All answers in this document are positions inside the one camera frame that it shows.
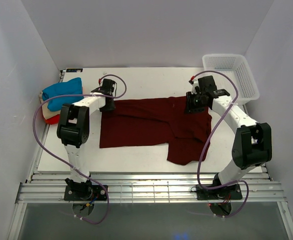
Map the blue folded t shirt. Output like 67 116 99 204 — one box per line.
41 77 84 112

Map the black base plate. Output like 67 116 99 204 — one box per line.
190 184 243 201
63 185 108 201

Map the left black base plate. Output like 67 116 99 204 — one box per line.
63 185 108 201

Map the white plastic basket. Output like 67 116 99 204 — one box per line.
202 53 260 105

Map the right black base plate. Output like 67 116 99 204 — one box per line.
190 184 243 201

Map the beige folded t shirt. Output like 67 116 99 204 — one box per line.
41 102 61 120

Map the red-orange folded t shirt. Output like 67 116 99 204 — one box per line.
44 114 60 125

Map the aluminium rail frame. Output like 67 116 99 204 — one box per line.
10 69 293 240

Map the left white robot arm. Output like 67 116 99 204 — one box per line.
57 78 117 200

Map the dark red t shirt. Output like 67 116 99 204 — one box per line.
99 96 212 166

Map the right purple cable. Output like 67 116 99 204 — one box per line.
186 70 250 219

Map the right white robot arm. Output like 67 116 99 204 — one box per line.
186 75 272 199

